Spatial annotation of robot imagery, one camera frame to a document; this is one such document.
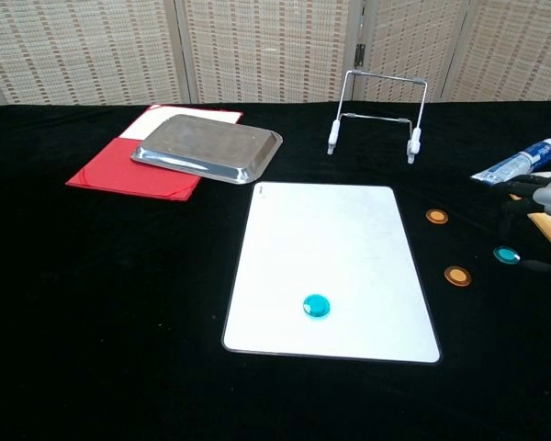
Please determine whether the white wire stand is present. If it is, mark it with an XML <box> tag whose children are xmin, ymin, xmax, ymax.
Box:
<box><xmin>326</xmin><ymin>69</ymin><xmax>429</xmax><ymax>165</ymax></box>

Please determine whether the woven folding screen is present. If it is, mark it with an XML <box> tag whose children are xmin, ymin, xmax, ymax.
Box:
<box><xmin>0</xmin><ymin>0</ymin><xmax>551</xmax><ymax>107</ymax></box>

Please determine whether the blue white toothpaste tube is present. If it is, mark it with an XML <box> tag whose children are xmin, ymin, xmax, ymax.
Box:
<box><xmin>470</xmin><ymin>138</ymin><xmax>551</xmax><ymax>187</ymax></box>

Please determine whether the black velvet tablecloth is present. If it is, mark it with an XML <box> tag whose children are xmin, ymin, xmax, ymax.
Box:
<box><xmin>0</xmin><ymin>99</ymin><xmax>551</xmax><ymax>441</ymax></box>

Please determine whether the stainless steel tray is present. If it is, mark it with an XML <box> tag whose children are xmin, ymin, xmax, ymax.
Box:
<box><xmin>129</xmin><ymin>113</ymin><xmax>284</xmax><ymax>186</ymax></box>

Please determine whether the white magnetic board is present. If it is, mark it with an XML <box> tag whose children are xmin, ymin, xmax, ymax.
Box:
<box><xmin>221</xmin><ymin>181</ymin><xmax>443</xmax><ymax>365</ymax></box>

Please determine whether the red paper folder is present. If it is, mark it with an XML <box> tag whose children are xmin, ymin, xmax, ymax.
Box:
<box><xmin>65</xmin><ymin>104</ymin><xmax>244</xmax><ymax>203</ymax></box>

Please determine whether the teal round magnet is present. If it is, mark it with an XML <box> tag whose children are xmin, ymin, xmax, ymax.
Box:
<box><xmin>492</xmin><ymin>245</ymin><xmax>521</xmax><ymax>266</ymax></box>
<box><xmin>301</xmin><ymin>293</ymin><xmax>332</xmax><ymax>321</ymax></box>

